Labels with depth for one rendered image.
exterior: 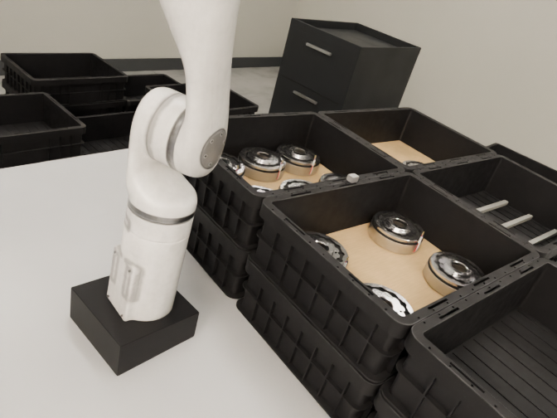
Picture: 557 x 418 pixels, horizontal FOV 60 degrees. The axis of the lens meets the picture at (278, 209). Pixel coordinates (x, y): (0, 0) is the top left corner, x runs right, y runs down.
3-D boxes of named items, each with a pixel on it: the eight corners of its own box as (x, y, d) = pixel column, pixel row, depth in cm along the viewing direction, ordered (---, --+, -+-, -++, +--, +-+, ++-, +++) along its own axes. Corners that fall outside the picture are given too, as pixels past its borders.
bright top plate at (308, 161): (293, 167, 106) (294, 164, 105) (268, 146, 112) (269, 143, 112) (327, 164, 112) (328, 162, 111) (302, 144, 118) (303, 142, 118)
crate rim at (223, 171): (254, 211, 76) (257, 198, 75) (165, 128, 94) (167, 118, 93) (404, 180, 102) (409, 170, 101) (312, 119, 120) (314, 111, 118)
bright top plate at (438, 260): (462, 296, 79) (464, 294, 79) (418, 259, 86) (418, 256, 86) (496, 284, 85) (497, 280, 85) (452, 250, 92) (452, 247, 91)
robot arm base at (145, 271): (128, 328, 69) (147, 230, 61) (101, 289, 75) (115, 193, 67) (184, 311, 75) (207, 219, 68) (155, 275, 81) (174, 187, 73)
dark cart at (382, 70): (306, 211, 267) (359, 46, 222) (251, 172, 290) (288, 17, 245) (367, 187, 311) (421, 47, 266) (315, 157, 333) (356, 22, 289)
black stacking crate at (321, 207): (370, 392, 64) (402, 331, 58) (243, 259, 81) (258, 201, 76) (509, 306, 89) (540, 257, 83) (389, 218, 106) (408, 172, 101)
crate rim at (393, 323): (397, 342, 59) (404, 328, 57) (254, 211, 76) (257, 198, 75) (536, 265, 84) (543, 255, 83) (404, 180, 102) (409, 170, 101)
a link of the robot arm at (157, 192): (127, 86, 57) (109, 209, 65) (192, 116, 55) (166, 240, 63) (174, 79, 65) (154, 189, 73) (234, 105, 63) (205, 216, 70)
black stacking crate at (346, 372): (345, 444, 69) (373, 389, 63) (230, 307, 87) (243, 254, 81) (482, 347, 94) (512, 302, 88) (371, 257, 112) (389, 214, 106)
